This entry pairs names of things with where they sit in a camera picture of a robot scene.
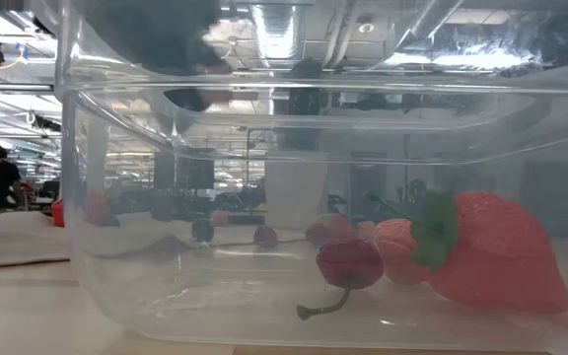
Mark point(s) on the red toy tomato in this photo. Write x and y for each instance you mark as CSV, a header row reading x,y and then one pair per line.
x,y
57,213

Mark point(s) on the large red toy strawberry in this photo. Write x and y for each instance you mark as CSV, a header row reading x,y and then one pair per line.
x,y
501,256

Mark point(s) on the clear plastic tupperware container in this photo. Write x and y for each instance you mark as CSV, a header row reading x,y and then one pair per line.
x,y
215,305

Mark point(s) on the beige cloth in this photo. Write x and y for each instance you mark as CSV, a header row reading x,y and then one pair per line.
x,y
8,236

